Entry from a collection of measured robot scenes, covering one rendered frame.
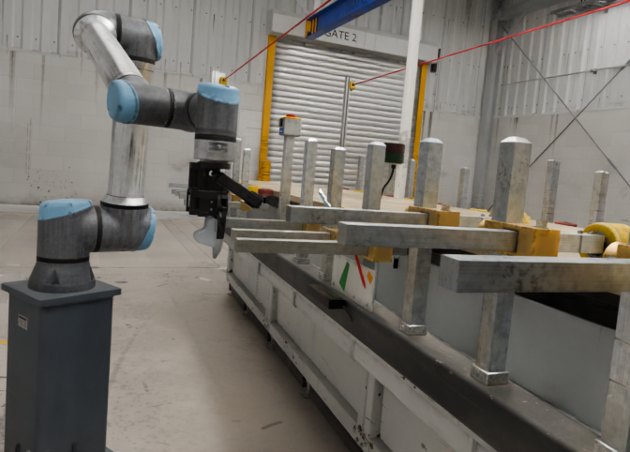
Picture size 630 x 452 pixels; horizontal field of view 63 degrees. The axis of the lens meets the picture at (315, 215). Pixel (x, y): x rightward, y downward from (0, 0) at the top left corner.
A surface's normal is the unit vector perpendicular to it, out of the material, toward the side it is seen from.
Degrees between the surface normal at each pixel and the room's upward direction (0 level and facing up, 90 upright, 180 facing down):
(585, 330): 90
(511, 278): 90
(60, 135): 90
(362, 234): 90
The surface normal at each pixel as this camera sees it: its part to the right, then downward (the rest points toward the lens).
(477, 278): 0.34, 0.11
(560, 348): -0.94, -0.04
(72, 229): 0.58, 0.11
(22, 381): -0.60, 0.02
